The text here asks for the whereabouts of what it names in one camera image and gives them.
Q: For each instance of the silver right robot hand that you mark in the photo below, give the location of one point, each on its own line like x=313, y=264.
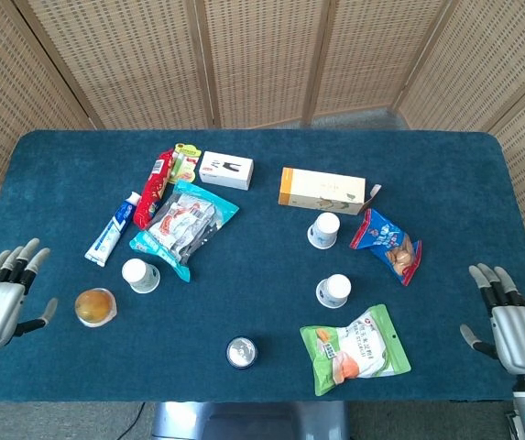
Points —
x=521, y=334

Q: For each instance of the white cup green fern print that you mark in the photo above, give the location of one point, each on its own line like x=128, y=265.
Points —
x=140, y=277

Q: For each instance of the white cup blue flower print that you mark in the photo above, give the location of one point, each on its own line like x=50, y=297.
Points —
x=334, y=291
x=324, y=230

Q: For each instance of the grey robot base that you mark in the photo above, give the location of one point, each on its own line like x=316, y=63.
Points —
x=243, y=421

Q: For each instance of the white black floor equipment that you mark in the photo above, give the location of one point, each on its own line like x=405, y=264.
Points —
x=511, y=426

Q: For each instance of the orange jelly cup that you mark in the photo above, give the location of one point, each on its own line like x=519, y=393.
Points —
x=95, y=307

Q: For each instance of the blue white toothpaste tube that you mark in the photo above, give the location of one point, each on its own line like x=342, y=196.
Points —
x=111, y=231

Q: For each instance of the blue red snack bag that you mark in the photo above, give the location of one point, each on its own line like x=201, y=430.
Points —
x=388, y=240

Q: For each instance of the green white corn starch bag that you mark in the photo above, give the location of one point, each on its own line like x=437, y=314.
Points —
x=358, y=353

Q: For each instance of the red snack packet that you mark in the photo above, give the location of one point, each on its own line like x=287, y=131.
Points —
x=152, y=192

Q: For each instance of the teal clear bag of sachets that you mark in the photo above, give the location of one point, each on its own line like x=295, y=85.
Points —
x=184, y=224

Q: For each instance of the long beige orange carton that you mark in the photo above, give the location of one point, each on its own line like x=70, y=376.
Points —
x=321, y=190

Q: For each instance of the dark blue table cloth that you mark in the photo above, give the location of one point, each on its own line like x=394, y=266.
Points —
x=243, y=298

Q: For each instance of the blue drink can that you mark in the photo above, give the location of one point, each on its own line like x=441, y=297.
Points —
x=242, y=353

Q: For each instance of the small white cardboard box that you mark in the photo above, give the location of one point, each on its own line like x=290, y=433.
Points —
x=225, y=169

